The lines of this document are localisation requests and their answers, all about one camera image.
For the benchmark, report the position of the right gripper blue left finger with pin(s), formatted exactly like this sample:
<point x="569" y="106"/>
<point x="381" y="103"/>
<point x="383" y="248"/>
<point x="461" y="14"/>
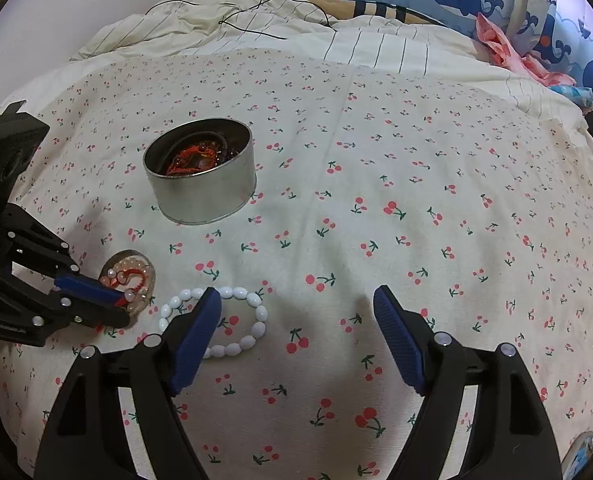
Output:
<point x="190" y="334"/>

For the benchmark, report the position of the round silver metal tin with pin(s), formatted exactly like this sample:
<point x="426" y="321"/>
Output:
<point x="202" y="171"/>

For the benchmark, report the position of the pink cloth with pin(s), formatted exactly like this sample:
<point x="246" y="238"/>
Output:
<point x="503" y="54"/>

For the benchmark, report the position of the cherry print bed sheet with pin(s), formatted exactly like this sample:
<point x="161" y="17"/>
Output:
<point x="470" y="196"/>

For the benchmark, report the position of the light blue tube package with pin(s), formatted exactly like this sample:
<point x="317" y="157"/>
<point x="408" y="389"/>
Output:
<point x="581" y="96"/>

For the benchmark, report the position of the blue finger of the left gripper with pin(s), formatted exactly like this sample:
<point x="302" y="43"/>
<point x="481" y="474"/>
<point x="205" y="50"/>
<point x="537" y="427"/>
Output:
<point x="92" y="314"/>
<point x="85" y="288"/>

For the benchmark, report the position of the white striped duvet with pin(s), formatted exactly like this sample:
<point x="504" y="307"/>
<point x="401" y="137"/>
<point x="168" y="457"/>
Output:
<point x="203" y="27"/>

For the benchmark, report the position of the tan striped pillow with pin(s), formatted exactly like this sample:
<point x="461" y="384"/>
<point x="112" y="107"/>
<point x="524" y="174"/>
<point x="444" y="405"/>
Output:
<point x="346" y="9"/>

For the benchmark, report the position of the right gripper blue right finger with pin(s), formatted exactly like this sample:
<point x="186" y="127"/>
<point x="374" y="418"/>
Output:
<point x="405" y="335"/>

